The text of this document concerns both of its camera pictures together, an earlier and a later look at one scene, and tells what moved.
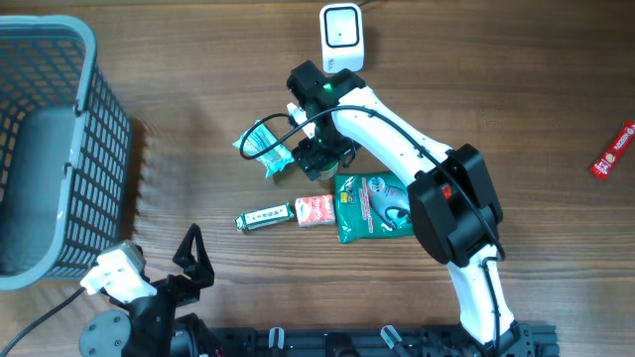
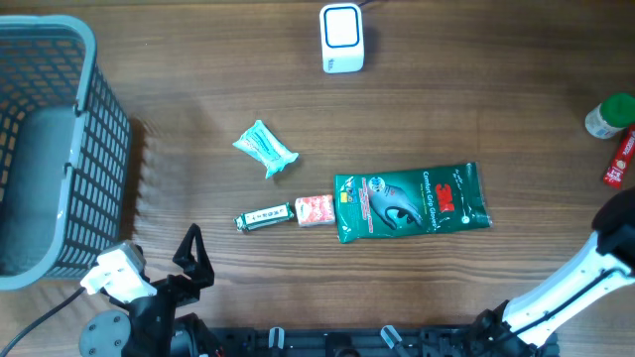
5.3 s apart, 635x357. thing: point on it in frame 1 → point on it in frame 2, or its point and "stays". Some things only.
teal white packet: (260, 137) stays
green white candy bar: (264, 216) stays
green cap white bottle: (327, 172) → (597, 127)
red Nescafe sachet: (616, 150) → (623, 164)
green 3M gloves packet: (371, 204) stays
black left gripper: (198, 269) stays
